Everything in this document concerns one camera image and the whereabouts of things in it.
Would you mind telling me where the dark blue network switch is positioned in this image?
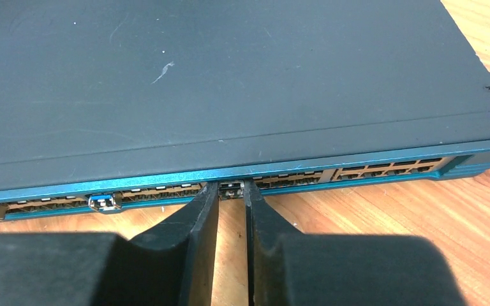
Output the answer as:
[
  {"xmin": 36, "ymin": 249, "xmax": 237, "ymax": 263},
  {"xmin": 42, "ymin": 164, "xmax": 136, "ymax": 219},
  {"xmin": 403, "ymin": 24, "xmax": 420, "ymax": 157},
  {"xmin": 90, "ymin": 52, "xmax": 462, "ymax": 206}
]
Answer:
[{"xmin": 0, "ymin": 1, "xmax": 490, "ymax": 221}]

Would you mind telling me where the blue tab transceiver module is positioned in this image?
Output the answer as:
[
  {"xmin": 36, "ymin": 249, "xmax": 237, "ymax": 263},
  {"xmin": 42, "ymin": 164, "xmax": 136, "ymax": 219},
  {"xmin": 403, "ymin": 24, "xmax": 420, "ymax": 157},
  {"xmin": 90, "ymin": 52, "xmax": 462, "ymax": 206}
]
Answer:
[{"xmin": 87, "ymin": 193, "xmax": 123, "ymax": 214}]

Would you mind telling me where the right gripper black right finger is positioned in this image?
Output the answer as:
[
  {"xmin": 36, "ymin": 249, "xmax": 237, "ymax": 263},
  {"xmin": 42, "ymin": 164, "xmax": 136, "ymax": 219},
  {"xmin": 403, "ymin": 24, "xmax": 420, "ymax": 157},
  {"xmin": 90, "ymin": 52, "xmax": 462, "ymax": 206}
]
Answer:
[{"xmin": 243, "ymin": 180, "xmax": 466, "ymax": 305}]

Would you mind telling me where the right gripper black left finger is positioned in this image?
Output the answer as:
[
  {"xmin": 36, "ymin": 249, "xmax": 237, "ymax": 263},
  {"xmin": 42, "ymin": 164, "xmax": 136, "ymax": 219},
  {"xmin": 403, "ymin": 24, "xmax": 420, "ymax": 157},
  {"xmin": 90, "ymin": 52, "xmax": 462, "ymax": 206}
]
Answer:
[{"xmin": 0, "ymin": 183, "xmax": 219, "ymax": 305}]

